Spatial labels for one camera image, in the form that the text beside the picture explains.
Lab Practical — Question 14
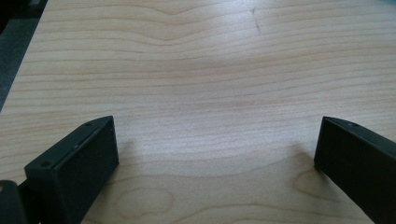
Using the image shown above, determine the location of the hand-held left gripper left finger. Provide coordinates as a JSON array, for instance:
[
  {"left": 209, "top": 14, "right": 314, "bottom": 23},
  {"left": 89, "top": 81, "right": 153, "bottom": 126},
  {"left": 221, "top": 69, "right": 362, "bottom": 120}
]
[{"left": 23, "top": 115, "right": 120, "bottom": 224}]

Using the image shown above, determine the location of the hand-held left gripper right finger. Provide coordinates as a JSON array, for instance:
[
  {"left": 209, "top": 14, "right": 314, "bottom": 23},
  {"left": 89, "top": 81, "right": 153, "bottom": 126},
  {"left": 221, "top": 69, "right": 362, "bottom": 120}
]
[{"left": 313, "top": 116, "right": 396, "bottom": 224}]

